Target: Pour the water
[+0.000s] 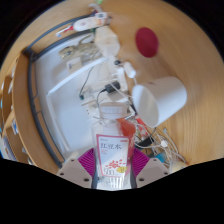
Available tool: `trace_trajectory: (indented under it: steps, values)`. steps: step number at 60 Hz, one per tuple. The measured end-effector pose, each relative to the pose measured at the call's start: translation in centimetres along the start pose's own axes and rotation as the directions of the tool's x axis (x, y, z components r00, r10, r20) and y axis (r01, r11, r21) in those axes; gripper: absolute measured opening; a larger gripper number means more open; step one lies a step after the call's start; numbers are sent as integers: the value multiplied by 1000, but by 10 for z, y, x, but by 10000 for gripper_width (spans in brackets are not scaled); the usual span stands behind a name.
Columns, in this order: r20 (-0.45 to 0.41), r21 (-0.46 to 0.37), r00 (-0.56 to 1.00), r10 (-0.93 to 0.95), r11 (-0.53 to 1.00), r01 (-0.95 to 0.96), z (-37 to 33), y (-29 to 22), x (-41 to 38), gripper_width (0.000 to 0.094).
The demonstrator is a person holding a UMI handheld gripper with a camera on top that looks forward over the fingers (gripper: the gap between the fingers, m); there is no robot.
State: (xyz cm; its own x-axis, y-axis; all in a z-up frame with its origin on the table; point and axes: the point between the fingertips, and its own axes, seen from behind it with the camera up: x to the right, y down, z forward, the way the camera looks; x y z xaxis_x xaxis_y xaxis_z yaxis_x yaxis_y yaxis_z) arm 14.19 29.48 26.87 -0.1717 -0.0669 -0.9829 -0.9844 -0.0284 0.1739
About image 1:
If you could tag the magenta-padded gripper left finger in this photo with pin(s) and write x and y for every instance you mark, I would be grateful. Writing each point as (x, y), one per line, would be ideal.
(75, 171)

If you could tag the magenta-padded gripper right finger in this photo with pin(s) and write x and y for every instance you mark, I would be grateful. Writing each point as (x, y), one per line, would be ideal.
(151, 171)

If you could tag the pink drink bottle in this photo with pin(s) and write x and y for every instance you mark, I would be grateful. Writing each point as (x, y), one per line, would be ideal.
(112, 156)

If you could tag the white cup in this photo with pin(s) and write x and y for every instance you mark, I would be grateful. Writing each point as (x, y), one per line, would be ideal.
(166, 96)

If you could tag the black power adapter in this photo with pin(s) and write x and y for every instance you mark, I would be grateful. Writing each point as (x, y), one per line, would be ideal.
(112, 87)

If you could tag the white desk lamp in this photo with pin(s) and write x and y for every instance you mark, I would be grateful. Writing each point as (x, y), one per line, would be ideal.
(76, 75)

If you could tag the small white earbuds case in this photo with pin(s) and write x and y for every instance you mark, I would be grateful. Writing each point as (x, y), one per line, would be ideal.
(129, 69)

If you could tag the tree creature figurine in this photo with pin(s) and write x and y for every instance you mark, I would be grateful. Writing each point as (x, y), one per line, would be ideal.
(78, 51)

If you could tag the flat round red coaster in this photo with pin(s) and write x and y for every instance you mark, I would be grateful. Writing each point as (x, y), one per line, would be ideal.
(147, 42)

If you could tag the grey metal bed frame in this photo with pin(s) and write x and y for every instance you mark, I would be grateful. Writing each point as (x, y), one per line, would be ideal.
(33, 100)

